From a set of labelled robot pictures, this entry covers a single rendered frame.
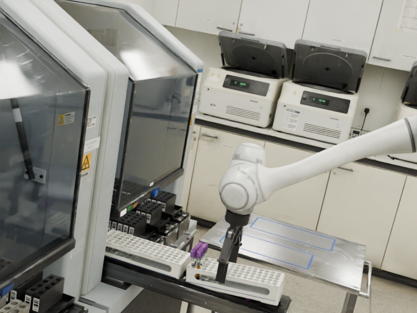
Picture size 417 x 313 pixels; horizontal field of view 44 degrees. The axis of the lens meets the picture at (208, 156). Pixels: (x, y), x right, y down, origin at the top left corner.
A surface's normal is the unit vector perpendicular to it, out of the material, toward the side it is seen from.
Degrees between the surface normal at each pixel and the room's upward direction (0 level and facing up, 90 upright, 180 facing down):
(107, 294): 0
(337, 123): 90
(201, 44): 90
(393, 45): 90
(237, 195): 94
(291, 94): 59
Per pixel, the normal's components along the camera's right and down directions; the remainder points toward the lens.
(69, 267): 0.94, 0.24
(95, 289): 0.18, -0.95
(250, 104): -0.32, 0.18
